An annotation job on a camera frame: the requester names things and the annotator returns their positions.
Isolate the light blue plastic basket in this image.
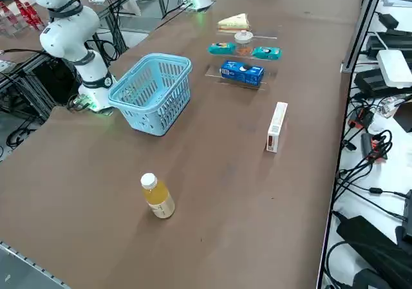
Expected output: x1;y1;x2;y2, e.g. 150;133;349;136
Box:
107;53;193;138

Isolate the blue Oreo cookie box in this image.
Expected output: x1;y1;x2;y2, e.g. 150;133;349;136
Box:
220;59;266;86

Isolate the orange black power plug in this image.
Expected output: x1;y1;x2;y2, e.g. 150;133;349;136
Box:
350;106;375;129

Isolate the small black power adapter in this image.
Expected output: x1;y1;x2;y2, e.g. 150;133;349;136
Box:
377;12;400;30

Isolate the yellow juice bottle white cap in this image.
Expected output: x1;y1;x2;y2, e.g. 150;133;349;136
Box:
140;172;176;220

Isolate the black power strip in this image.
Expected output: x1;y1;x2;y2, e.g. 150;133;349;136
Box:
360;132;388;162

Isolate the triangular packaged sandwich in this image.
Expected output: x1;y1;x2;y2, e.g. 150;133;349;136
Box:
216;12;251;33

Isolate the white rectangular carton box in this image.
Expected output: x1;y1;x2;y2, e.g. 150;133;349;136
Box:
265;101;290;154

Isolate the clear acrylic display shelf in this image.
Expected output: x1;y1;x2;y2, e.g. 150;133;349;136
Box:
204;24;283;92

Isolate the round metal jar lid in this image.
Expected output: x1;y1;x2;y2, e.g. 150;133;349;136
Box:
234;30;254;44

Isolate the red cola bottle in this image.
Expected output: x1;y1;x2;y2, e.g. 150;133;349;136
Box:
12;0;26;23
0;1;11;26
22;1;41;30

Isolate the aluminium frame post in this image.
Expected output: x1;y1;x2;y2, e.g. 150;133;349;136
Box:
340;0;388;75

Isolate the teal snack packet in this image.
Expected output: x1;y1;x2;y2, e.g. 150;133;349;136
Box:
251;46;285;62
207;41;238;57

